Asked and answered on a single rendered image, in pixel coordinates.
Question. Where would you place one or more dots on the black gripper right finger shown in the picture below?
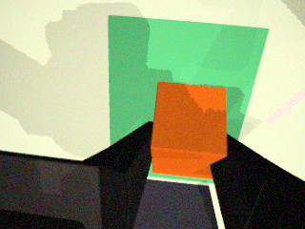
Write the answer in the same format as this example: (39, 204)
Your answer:
(255, 193)

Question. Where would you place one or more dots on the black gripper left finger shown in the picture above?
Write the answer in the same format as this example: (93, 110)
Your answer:
(102, 191)

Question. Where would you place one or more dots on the orange block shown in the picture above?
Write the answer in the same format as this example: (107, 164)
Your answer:
(189, 131)

